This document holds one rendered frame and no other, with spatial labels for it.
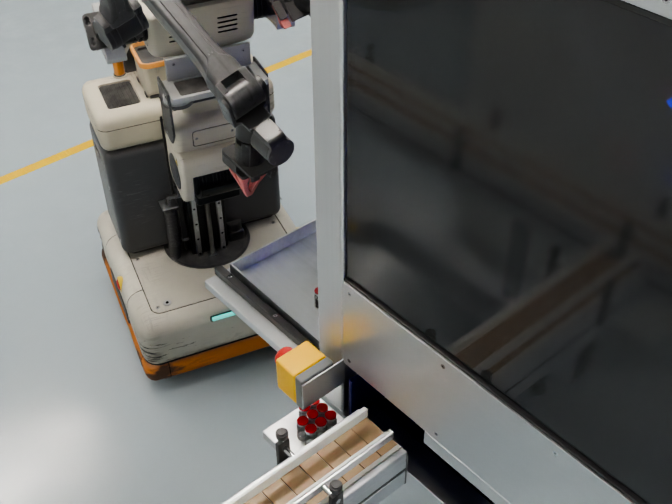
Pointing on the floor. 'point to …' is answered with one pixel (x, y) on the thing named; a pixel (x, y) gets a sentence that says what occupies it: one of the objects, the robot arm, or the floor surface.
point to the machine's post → (331, 179)
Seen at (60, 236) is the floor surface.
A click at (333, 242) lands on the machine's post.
